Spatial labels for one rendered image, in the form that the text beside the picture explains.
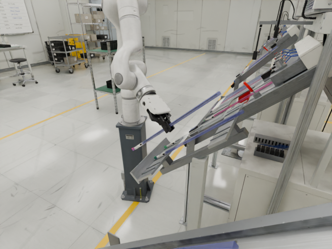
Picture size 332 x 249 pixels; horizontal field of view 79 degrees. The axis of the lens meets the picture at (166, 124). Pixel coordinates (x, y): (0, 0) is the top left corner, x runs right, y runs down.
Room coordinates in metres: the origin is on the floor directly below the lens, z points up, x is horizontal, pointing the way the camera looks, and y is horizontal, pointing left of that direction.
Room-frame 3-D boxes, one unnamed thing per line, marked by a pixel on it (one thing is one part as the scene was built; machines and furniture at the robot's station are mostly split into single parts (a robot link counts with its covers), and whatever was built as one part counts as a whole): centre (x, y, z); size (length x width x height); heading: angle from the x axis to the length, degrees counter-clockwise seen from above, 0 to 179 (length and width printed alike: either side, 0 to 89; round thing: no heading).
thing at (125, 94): (1.32, 0.22, 1.00); 0.19 x 0.12 x 0.24; 105
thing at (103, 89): (3.45, 0.78, 0.55); 0.91 x 0.46 x 1.10; 152
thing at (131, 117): (1.31, 0.25, 0.79); 0.19 x 0.19 x 0.18
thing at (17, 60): (4.70, 3.34, 0.28); 0.54 x 0.52 x 0.57; 85
